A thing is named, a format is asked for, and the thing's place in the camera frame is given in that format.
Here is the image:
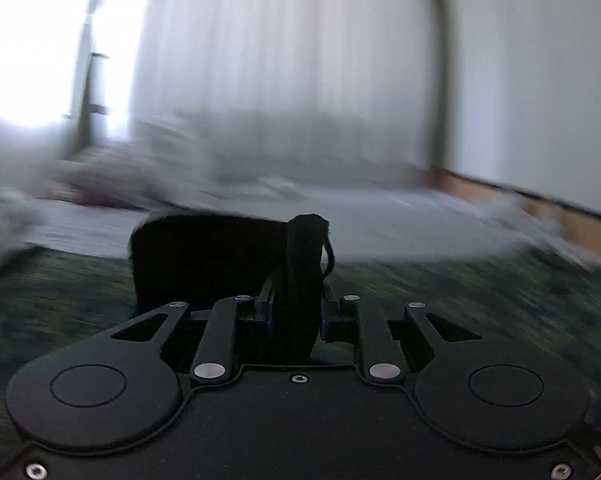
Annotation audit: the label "white bed sheet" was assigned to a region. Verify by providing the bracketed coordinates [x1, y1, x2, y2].
[25, 180, 536, 266]

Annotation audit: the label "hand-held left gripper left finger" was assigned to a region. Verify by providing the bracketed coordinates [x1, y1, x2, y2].
[99, 269, 287, 387]

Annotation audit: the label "floral pillow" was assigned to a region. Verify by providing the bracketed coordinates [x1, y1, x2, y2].
[50, 157, 151, 208]

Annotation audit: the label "crumpled white cloth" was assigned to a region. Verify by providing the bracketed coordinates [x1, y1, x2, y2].
[481, 192, 601, 273]

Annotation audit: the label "white sheer curtain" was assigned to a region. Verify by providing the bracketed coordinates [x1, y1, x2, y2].
[128, 0, 439, 181]

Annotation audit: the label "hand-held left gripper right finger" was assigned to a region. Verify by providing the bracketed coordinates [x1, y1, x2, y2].
[319, 284, 482, 387]

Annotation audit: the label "teal patterned blanket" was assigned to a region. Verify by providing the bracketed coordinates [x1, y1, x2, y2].
[0, 242, 601, 461]

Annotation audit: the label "green curtain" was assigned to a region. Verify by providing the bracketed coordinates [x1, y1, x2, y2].
[427, 0, 455, 173]

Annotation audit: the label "black pants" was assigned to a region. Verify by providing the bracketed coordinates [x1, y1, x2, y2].
[128, 213, 342, 367]

